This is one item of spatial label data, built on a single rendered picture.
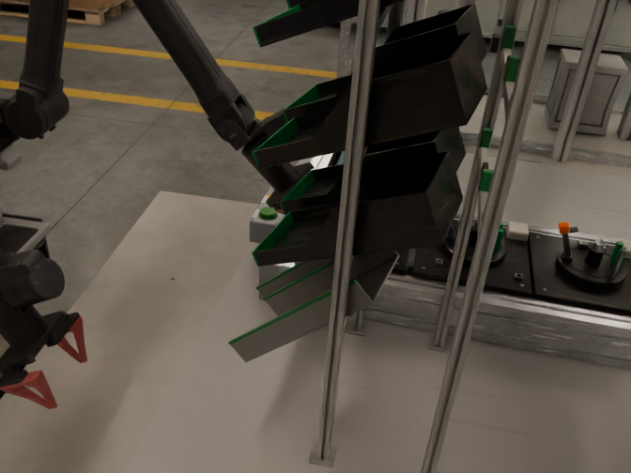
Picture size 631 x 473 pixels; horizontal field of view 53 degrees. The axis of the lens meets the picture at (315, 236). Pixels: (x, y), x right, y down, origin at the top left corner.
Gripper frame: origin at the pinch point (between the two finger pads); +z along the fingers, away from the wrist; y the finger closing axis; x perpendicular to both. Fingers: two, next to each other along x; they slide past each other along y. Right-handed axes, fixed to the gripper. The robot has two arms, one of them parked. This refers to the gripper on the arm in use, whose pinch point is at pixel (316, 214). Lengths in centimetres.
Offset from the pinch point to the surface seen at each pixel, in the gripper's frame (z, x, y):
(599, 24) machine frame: 36, -12, 107
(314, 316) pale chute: -4.1, -25.0, -27.7
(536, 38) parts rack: -24, -64, -7
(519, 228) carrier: 37.1, -15.1, 28.3
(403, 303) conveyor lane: 24.2, -7.2, -3.4
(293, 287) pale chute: -1.4, -10.4, -19.9
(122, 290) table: -10.5, 35.8, -27.5
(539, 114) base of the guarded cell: 71, 32, 122
